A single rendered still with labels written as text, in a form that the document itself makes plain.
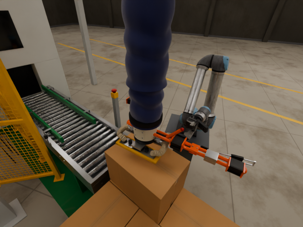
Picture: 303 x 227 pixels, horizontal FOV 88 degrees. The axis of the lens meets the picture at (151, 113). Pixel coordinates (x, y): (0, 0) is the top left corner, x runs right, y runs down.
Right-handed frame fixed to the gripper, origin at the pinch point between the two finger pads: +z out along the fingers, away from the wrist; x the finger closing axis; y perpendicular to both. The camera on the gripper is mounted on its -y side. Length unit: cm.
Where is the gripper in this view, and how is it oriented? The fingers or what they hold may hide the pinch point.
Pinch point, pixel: (189, 133)
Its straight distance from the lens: 112.8
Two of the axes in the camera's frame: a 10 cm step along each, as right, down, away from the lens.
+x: 0.3, -8.1, -5.9
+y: -8.0, -3.8, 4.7
